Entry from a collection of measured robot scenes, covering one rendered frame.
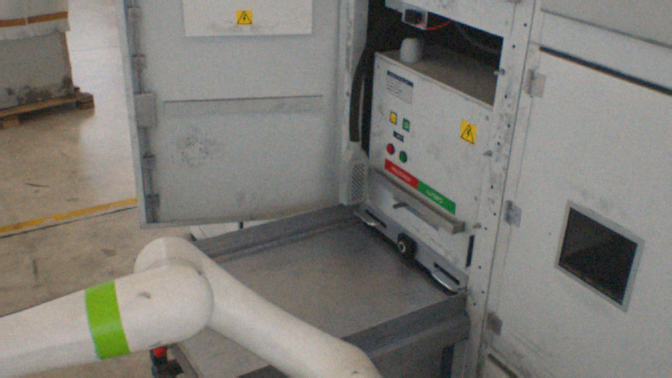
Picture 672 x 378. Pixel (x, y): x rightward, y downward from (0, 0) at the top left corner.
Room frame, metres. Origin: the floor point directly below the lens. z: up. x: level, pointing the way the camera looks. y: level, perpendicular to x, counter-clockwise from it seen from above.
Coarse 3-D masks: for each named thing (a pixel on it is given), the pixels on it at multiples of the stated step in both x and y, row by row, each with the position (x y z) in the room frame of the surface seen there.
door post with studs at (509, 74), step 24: (528, 0) 1.47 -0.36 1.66; (528, 24) 1.46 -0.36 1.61; (504, 48) 1.51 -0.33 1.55; (504, 72) 1.50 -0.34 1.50; (504, 96) 1.49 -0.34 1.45; (504, 120) 1.48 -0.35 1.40; (504, 144) 1.47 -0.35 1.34; (504, 168) 1.46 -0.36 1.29; (480, 216) 1.51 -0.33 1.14; (480, 240) 1.49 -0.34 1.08; (480, 264) 1.48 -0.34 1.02; (480, 288) 1.47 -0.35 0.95; (480, 312) 1.46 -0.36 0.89
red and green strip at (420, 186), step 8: (392, 168) 1.87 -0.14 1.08; (400, 168) 1.84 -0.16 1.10; (400, 176) 1.84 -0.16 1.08; (408, 176) 1.81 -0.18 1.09; (416, 184) 1.77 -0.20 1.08; (424, 184) 1.75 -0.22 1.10; (424, 192) 1.74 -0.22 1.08; (432, 192) 1.71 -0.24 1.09; (440, 200) 1.69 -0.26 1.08; (448, 200) 1.66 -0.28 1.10; (448, 208) 1.66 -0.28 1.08
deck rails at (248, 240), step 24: (288, 216) 1.86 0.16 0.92; (312, 216) 1.90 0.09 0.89; (336, 216) 1.95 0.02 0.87; (216, 240) 1.73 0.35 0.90; (240, 240) 1.77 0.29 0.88; (264, 240) 1.81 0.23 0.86; (288, 240) 1.83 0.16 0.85; (408, 312) 1.41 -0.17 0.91; (432, 312) 1.46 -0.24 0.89; (456, 312) 1.50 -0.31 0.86; (360, 336) 1.34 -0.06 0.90; (384, 336) 1.38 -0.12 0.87; (408, 336) 1.41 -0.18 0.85
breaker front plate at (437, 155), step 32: (384, 64) 1.93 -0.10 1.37; (384, 96) 1.92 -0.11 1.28; (416, 96) 1.80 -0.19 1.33; (448, 96) 1.70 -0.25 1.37; (384, 128) 1.91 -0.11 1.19; (416, 128) 1.79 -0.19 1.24; (448, 128) 1.69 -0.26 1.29; (480, 128) 1.59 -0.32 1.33; (384, 160) 1.90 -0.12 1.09; (416, 160) 1.78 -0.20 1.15; (448, 160) 1.68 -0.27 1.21; (480, 160) 1.58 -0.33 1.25; (384, 192) 1.90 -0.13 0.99; (416, 192) 1.77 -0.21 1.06; (448, 192) 1.66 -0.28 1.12; (480, 192) 1.57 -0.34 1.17; (416, 224) 1.76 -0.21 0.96; (448, 256) 1.64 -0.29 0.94
